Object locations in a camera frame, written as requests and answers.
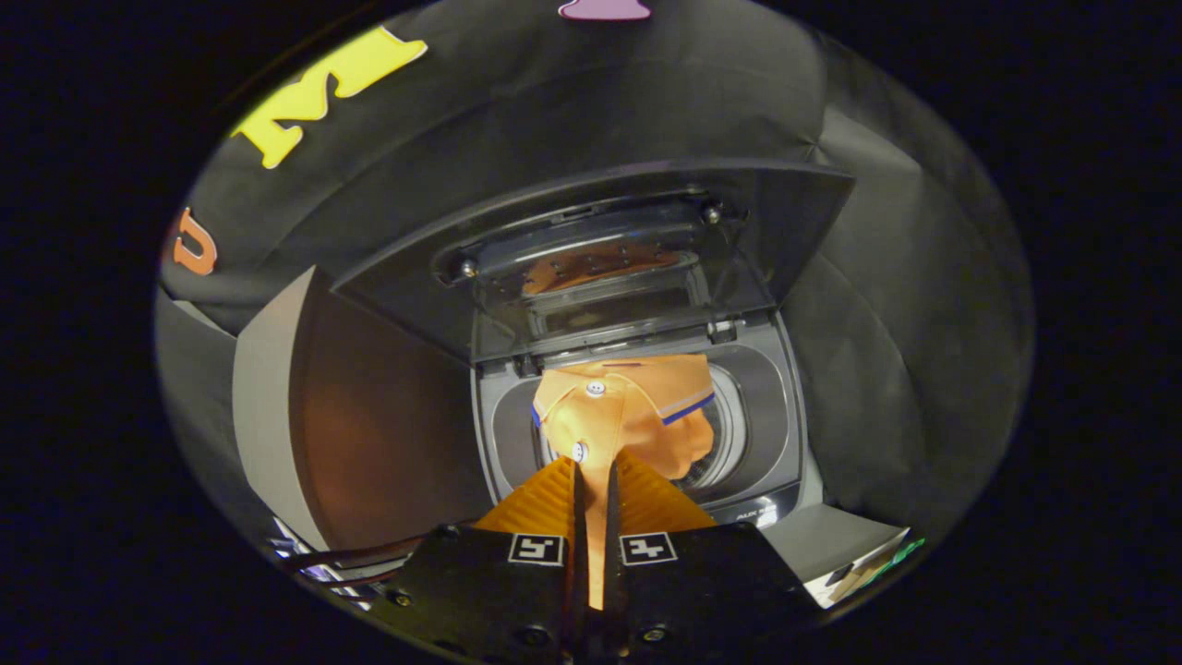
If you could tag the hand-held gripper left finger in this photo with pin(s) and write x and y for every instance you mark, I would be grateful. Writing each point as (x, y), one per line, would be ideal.
(578, 573)

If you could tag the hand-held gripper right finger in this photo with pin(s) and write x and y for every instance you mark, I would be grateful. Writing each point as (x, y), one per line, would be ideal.
(612, 545)

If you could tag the yellow polo shirt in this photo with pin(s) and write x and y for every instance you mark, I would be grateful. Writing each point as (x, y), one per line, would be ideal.
(628, 406)

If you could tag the dark washing machine lid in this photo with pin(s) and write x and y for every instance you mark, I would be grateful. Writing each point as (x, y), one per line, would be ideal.
(406, 286)

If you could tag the grey cabinet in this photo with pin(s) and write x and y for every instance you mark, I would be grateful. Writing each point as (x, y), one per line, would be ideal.
(388, 425)

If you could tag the white green paper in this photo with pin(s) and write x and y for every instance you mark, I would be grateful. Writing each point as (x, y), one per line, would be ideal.
(877, 563)

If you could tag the black backdrop cloth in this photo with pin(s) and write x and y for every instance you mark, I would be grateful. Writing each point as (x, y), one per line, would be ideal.
(554, 111)

